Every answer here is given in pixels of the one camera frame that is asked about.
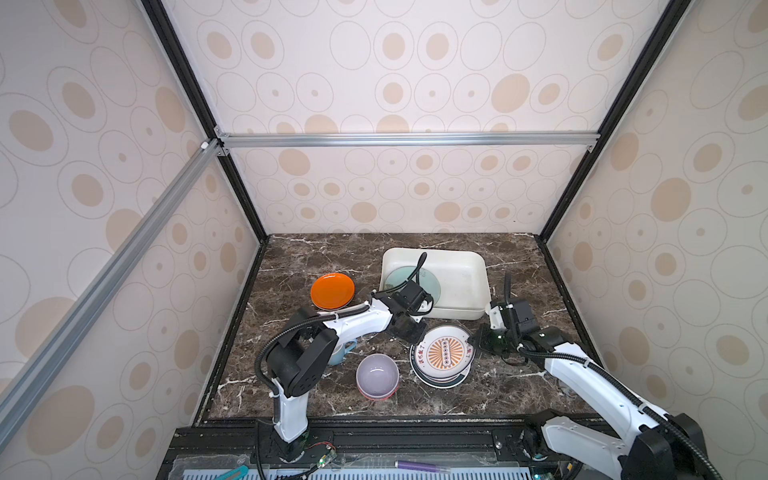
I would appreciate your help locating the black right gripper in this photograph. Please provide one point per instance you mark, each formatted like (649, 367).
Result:
(483, 332)

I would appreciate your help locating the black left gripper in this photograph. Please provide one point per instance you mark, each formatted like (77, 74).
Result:
(416, 337)

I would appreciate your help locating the orange sunburst patterned plate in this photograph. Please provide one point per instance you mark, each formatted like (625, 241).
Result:
(444, 357)

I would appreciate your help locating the light green floral plate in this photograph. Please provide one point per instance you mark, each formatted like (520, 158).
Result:
(420, 285)

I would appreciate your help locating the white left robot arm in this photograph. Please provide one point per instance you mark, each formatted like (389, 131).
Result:
(292, 363)

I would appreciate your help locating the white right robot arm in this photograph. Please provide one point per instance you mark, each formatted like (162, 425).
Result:
(646, 443)

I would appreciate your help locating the white plastic bin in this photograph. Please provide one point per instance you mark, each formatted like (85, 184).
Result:
(457, 280)

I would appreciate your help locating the purple bowl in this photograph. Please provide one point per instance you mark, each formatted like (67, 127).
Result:
(377, 377)

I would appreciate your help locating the blue mug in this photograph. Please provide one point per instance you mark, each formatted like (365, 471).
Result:
(340, 351)

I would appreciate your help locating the purple pen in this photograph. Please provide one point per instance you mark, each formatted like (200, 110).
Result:
(422, 467)

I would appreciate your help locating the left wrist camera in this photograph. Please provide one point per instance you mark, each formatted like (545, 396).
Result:
(413, 299)

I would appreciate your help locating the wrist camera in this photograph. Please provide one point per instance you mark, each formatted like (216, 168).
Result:
(514, 318)
(413, 299)

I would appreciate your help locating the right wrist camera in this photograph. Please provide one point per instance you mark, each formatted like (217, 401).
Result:
(514, 318)

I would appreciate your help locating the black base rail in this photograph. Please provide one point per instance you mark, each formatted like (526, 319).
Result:
(360, 443)

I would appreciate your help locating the teal handled tool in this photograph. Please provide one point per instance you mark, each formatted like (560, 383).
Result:
(234, 474)

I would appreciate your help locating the silver horizontal rail back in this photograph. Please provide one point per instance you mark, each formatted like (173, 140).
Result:
(428, 139)

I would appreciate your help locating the silver diagonal rail left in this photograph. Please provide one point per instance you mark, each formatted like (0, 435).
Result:
(50, 358)

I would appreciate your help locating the black vertical frame post right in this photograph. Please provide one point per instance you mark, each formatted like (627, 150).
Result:
(672, 15)

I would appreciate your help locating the black vertical frame post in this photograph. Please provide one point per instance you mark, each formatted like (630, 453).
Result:
(163, 28)
(672, 15)

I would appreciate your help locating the black vertical frame post left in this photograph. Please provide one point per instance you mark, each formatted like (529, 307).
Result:
(163, 28)

